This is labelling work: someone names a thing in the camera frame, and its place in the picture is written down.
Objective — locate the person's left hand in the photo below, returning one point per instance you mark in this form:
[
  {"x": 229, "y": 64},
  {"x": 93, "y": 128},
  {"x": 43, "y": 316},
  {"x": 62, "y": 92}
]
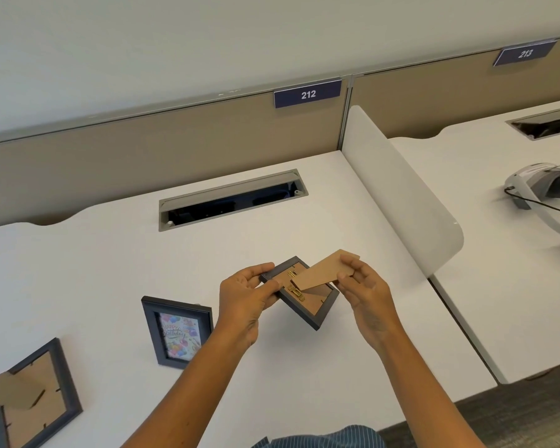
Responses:
[{"x": 238, "y": 307}]

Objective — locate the person's right hand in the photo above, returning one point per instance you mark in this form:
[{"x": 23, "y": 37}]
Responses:
[{"x": 371, "y": 303}]

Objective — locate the person's right thumb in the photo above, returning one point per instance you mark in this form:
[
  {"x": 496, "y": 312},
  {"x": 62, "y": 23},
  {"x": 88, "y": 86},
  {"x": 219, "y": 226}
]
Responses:
[{"x": 346, "y": 278}]

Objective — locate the person's left thumb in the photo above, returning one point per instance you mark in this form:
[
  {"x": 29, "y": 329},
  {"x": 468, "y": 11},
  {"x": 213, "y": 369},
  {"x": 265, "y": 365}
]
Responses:
[{"x": 268, "y": 293}]

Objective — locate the dark picture frame with cardboard stand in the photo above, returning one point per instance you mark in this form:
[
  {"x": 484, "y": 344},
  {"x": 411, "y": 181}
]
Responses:
[{"x": 318, "y": 306}]

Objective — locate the person's left forearm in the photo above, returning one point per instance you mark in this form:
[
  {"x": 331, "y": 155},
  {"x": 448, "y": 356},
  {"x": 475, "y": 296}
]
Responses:
[{"x": 191, "y": 396}]

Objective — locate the person's right forearm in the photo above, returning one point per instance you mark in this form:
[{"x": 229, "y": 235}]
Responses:
[{"x": 415, "y": 391}]

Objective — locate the white desk divider screen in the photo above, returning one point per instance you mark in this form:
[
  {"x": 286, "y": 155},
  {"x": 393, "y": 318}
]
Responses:
[{"x": 401, "y": 191}]

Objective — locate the person's striped blue clothing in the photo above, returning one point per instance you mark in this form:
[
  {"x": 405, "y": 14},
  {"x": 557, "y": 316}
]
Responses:
[{"x": 326, "y": 438}]

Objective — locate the beige partition panel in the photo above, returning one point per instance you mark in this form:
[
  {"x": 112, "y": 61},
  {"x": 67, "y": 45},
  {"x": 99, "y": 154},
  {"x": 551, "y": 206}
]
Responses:
[
  {"x": 448, "y": 93},
  {"x": 144, "y": 153}
]

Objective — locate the blue desk number sign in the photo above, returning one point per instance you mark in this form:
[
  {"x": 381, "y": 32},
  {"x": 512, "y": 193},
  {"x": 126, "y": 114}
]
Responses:
[
  {"x": 308, "y": 94},
  {"x": 525, "y": 53}
]

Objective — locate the white and grey headset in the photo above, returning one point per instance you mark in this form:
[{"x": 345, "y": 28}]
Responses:
[{"x": 534, "y": 179}]

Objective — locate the dark picture frame with colourful card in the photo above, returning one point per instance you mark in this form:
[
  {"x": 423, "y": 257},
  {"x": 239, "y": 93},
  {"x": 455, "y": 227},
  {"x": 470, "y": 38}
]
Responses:
[{"x": 151, "y": 324}]

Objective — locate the dark picture frame with cardboard back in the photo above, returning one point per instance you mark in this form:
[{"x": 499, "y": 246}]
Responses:
[{"x": 69, "y": 391}]

